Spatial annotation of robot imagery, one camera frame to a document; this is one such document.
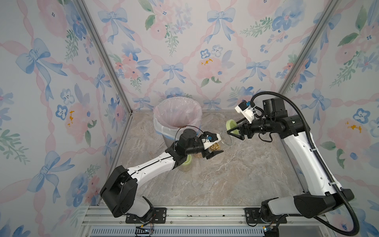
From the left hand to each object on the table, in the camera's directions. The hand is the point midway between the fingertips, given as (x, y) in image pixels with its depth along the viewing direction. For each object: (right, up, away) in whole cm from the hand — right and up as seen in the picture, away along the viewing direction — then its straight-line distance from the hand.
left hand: (219, 141), depth 73 cm
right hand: (+6, +7, -5) cm, 11 cm away
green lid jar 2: (-16, -13, +5) cm, 22 cm away
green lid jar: (+1, +2, -9) cm, 10 cm away
